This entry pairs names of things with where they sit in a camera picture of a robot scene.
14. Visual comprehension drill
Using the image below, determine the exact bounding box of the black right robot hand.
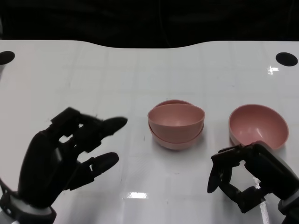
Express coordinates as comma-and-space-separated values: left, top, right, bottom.
206, 142, 299, 214

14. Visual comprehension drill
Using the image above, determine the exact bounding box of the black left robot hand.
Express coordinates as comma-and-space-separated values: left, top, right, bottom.
17, 107, 128, 208

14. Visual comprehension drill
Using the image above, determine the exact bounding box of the pink plastic bowl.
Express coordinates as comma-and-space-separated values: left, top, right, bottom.
147, 103, 206, 140
228, 104, 290, 150
148, 99, 204, 150

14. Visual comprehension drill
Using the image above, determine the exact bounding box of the black table grommet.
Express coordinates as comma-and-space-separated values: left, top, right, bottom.
275, 52, 299, 67
0, 51, 16, 65

